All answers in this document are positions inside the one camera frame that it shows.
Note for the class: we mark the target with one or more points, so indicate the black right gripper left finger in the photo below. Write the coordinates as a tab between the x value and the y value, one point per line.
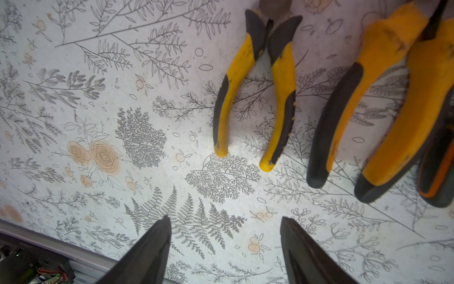
146	262

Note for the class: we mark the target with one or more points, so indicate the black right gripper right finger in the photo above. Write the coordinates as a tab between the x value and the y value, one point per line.
306	262

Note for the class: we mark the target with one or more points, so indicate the dark orange striped pliers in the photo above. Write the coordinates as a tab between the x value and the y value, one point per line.
435	182

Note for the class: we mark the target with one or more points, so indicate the small yellow diagonal pliers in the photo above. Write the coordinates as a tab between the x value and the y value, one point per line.
265	59

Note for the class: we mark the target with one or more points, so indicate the floral patterned table mat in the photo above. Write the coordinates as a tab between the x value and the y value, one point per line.
106	126

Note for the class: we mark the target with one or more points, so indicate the aluminium rail frame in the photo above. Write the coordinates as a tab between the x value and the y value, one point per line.
95	264

